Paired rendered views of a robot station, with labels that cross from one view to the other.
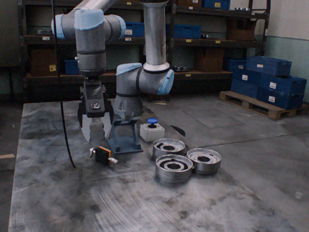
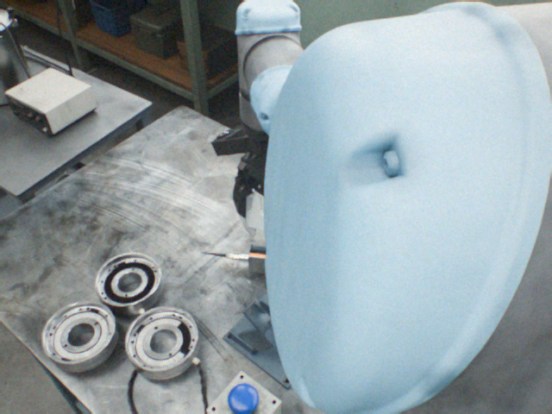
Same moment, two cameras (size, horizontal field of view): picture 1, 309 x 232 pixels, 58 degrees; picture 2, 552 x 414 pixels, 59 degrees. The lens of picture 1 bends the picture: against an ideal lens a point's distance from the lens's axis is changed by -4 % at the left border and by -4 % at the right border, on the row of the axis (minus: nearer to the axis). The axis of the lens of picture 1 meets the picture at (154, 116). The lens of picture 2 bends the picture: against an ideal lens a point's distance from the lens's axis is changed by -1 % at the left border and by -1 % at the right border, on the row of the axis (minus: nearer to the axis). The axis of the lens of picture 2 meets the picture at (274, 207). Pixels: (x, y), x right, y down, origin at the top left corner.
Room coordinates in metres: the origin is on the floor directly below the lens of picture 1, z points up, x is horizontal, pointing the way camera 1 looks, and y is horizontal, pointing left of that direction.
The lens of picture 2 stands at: (1.26, -0.09, 1.49)
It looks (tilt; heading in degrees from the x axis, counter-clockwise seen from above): 46 degrees down; 151
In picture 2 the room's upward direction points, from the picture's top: straight up
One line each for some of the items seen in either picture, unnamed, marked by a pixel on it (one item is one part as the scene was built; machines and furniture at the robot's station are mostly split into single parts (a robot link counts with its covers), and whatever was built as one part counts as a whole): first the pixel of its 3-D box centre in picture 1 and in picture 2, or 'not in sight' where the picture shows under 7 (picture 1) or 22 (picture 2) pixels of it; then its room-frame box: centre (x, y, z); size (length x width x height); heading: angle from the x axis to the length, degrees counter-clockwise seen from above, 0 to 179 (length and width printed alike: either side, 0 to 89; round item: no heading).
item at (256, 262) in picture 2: (104, 154); (263, 263); (0.80, 0.15, 0.82); 0.05 x 0.02 x 0.04; 52
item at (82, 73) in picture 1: (93, 89); (272, 157); (0.79, 0.18, 1.03); 0.09 x 0.08 x 0.12; 18
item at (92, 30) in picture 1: (90, 31); (268, 50); (0.77, 0.18, 1.19); 0.09 x 0.08 x 0.11; 161
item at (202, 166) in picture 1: (203, 161); (82, 337); (0.79, -0.16, 0.82); 0.10 x 0.10 x 0.04
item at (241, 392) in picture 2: (152, 125); (243, 404); (1.01, 0.01, 0.85); 0.04 x 0.04 x 0.05
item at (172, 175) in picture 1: (173, 168); (130, 285); (0.74, -0.06, 0.82); 0.10 x 0.10 x 0.04
